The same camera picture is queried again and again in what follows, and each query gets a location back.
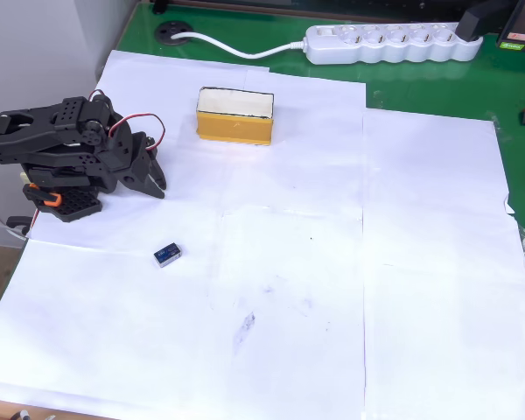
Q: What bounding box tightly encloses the yellow rectangular box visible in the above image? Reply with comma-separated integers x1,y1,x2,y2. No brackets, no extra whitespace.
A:
195,86,276,148

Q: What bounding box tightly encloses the orange table clamp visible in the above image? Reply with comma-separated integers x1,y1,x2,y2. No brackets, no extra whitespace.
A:
24,183,65,208

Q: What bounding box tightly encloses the black clamp knob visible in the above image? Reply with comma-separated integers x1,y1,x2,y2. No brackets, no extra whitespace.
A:
6,215,31,237

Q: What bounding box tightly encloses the white paper sheet cover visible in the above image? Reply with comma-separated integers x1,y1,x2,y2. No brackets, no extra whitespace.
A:
0,49,525,420

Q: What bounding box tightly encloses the white power strip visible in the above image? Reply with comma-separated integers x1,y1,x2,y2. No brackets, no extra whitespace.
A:
304,22,485,66

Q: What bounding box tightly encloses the black power adapter plug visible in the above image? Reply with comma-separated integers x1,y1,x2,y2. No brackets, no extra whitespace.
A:
456,0,525,44

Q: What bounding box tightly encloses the dark box with green label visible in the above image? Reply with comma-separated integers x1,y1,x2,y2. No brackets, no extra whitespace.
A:
496,0,525,56

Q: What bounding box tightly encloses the long red servo cable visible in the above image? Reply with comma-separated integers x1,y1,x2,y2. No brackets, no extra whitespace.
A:
108,112,166,152

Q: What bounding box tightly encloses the black desk cable grommet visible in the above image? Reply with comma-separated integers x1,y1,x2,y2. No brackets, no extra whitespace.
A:
154,20,194,47

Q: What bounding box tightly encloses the white power strip cable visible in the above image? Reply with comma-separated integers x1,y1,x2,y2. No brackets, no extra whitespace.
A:
171,31,308,60

